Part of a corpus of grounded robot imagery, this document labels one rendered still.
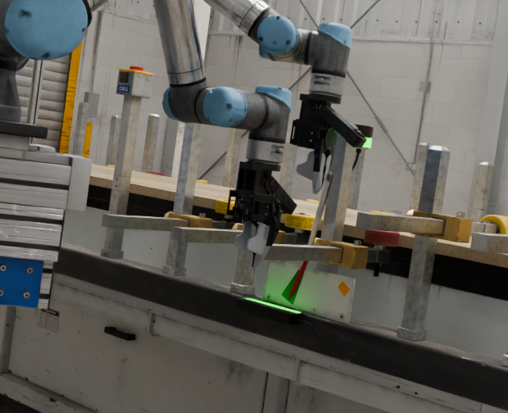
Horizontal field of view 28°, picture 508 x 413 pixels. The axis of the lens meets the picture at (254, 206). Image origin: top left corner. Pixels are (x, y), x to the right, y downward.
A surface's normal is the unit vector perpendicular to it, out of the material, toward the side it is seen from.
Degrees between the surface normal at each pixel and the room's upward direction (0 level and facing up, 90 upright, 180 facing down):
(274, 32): 90
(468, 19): 90
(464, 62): 90
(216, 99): 90
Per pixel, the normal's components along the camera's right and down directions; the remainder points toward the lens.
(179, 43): 0.04, 0.35
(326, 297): -0.68, -0.06
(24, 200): 0.31, 0.09
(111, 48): 0.74, 0.14
